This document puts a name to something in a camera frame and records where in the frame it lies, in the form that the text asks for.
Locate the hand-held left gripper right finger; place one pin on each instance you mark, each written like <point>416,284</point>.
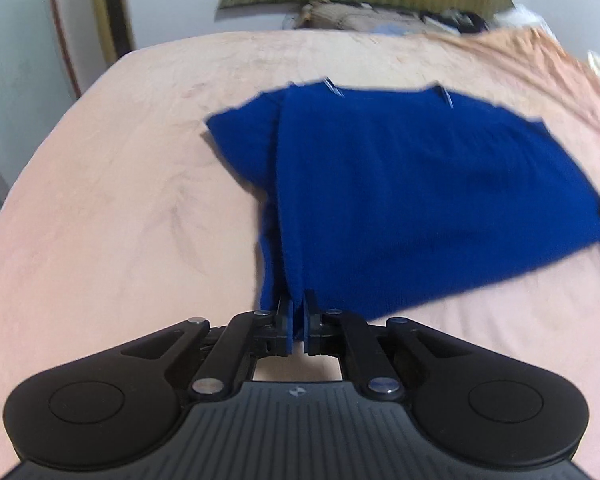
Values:
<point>310,322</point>

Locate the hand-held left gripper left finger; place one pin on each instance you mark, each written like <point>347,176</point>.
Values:
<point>287,325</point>

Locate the blue beaded sweater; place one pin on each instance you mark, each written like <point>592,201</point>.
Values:
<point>410,185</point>

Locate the pink bed blanket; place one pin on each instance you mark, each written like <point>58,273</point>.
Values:
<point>130,185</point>

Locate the white patterned quilt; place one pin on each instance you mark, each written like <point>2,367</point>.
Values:
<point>522,16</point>

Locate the clutter pile behind bed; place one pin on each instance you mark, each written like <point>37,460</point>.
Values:
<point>360,17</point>

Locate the gold tower air conditioner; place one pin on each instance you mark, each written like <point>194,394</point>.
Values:
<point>112,5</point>

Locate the brown curved door trim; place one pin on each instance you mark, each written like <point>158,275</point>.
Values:
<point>62,25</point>

